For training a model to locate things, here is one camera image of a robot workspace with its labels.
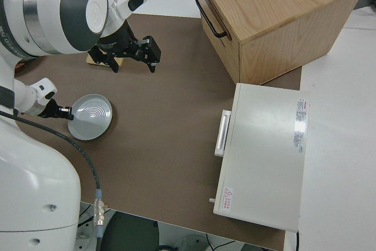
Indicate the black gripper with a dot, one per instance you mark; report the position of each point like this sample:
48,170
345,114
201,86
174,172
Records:
64,112
151,49

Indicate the gray round plate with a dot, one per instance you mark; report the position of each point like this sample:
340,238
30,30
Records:
91,117

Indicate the small wooden block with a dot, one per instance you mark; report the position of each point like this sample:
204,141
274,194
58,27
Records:
120,62

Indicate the round wicker basket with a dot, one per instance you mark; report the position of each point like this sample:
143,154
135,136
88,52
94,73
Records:
22,65

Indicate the wooden cabinet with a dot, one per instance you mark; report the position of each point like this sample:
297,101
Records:
279,13

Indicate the white toaster oven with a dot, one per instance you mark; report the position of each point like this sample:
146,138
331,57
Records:
264,160

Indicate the dark round base plate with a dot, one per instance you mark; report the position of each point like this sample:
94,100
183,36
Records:
132,233

